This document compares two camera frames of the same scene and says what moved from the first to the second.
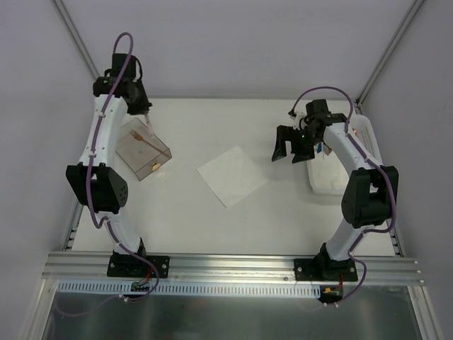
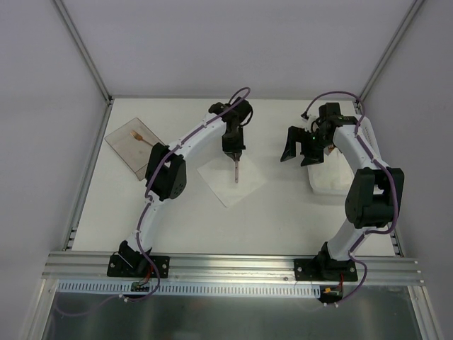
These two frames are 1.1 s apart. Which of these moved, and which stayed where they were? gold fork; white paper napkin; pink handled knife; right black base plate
Moved: pink handled knife
Stayed: white paper napkin; gold fork; right black base plate
